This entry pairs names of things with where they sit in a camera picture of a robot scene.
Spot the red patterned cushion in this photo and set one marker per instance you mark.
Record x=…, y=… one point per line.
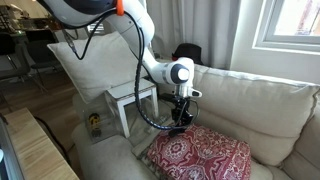
x=200, y=154

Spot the black office chair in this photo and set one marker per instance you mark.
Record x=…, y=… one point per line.
x=37, y=49

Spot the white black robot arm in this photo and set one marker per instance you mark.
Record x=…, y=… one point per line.
x=136, y=27

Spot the large beige pillow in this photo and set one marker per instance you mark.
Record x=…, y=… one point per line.
x=108, y=63

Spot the grey white curtain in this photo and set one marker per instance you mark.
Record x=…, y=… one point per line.
x=210, y=24

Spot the window with white frame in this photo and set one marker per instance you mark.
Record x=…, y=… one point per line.
x=289, y=25

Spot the clear plastic storage box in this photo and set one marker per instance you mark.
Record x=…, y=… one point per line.
x=100, y=122

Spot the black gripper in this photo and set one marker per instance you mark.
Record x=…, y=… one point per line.
x=180, y=114

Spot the beige fabric sofa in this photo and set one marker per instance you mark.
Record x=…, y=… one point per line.
x=278, y=118

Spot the small white wooden chair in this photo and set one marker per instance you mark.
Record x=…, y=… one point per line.
x=123, y=95

